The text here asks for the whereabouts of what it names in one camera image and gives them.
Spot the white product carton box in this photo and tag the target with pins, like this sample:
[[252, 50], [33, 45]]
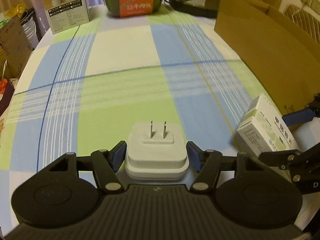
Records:
[[65, 14]]

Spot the open brown cardboard box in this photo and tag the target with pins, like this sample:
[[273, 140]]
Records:
[[283, 57]]

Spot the double wall socket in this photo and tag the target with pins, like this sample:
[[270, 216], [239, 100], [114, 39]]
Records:
[[313, 4]]

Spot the white green medicine box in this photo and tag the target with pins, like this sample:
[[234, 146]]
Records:
[[263, 129]]

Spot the white plastic bucket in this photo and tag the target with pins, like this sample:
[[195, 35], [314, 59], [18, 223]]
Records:
[[29, 24]]

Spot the yellow plastic bag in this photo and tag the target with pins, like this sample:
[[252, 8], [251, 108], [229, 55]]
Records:
[[16, 11]]

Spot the brown cardboard boxes stack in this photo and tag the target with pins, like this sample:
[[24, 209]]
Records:
[[15, 48]]

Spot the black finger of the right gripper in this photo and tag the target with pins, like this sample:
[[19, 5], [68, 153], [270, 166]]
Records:
[[305, 115], [302, 166]]

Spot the plaid tablecloth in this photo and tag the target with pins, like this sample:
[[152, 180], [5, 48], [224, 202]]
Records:
[[83, 89]]

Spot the dark wooden tray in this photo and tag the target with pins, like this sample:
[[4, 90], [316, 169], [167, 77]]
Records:
[[7, 91]]

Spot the white plug adapter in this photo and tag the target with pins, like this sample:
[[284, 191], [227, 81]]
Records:
[[156, 151]]

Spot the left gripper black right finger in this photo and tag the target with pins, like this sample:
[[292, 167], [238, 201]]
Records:
[[244, 189]]

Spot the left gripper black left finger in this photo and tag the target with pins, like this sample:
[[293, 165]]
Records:
[[69, 189]]

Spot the quilted brown chair cushion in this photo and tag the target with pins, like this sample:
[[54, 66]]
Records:
[[304, 20]]

